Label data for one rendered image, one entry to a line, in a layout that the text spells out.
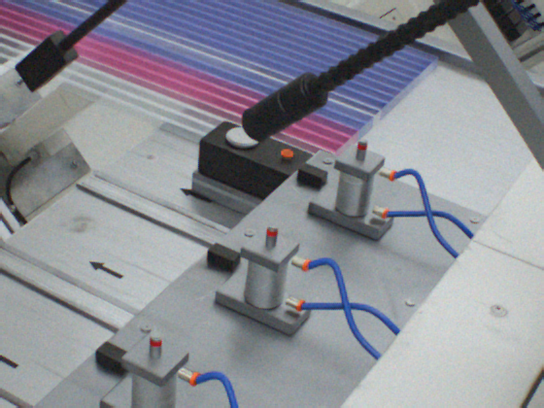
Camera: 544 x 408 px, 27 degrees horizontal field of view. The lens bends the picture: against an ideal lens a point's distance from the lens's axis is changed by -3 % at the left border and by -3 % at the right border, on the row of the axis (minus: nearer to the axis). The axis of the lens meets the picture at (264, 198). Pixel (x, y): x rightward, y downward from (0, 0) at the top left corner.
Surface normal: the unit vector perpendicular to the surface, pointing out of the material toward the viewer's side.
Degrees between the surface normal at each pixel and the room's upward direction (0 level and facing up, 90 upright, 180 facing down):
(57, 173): 0
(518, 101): 90
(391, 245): 43
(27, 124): 90
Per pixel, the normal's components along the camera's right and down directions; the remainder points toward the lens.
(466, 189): 0.10, -0.82
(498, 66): -0.51, 0.45
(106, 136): 0.66, -0.36
